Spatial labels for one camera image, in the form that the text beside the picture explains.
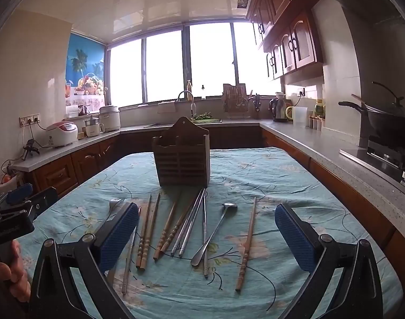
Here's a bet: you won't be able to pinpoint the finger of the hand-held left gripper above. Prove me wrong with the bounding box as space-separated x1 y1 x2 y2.
3 183 34 207
23 187 59 221

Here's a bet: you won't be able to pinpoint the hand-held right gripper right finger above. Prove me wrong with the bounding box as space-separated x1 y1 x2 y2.
274 203 384 319

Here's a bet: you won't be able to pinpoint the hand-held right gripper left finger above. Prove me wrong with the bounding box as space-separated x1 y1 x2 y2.
29 202 140 319

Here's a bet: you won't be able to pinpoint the thin metal chopstick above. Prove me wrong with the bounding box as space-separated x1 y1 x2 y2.
121 206 142 295

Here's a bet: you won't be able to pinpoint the metal spoon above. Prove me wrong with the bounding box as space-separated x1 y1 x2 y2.
190 202 238 267

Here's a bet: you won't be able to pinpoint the wooden utensil holder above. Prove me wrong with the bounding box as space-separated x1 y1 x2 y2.
151 116 210 188

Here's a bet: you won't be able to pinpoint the dish rack with utensils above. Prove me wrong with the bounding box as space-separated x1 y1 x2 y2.
222 83 250 119

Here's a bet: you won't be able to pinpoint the person's left hand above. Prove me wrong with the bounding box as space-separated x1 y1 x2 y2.
0 239 32 304

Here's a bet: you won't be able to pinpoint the silver fork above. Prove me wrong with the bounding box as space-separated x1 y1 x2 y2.
104 198 124 288

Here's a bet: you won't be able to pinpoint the wooden lower cabinets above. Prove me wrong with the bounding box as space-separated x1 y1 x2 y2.
23 127 405 273

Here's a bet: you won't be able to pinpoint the wooden cabinets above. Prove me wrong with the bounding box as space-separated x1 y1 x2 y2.
247 0 324 82
23 127 405 273

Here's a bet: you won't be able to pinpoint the black phone tripod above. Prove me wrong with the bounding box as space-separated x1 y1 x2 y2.
22 139 40 162

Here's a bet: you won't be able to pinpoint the white and red rice cooker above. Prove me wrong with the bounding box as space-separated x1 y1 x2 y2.
45 122 79 148

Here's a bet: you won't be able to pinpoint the teal floral tablecloth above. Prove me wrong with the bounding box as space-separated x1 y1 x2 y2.
20 147 404 319

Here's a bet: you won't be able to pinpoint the small white electric pot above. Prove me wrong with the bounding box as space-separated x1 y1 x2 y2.
83 116 105 138

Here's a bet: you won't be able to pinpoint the grey kitchen countertop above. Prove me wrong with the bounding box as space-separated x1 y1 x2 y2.
10 119 405 235

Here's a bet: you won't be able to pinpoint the large white electric cooker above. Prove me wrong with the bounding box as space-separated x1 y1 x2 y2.
99 105 121 133

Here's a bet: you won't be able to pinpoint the kitchen sink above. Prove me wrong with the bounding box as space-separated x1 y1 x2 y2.
145 119 223 129

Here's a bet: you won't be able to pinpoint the gas stove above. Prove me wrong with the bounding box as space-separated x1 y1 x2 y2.
340 136 405 187

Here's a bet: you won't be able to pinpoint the row of condiment bottles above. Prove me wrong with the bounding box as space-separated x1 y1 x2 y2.
308 99 326 131

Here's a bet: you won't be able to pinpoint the steel electric kettle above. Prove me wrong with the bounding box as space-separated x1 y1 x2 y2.
269 97 290 123

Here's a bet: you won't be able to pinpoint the green vegetables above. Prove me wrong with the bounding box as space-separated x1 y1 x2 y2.
192 112 220 122

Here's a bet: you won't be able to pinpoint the black wok with lid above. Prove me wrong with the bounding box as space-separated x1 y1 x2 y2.
338 81 405 142

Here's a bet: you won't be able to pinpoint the steel kitchen faucet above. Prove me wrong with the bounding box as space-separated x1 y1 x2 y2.
177 90 197 121

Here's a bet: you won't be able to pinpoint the kitchen window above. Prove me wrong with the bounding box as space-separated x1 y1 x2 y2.
106 22 286 107

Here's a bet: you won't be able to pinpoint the wooden upper cabinets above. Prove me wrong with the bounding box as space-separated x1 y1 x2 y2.
247 0 324 82

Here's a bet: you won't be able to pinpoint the wall socket strip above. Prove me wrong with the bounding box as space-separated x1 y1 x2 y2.
19 113 40 127

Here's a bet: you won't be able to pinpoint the fruit print wall poster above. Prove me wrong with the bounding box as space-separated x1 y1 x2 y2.
66 33 106 107

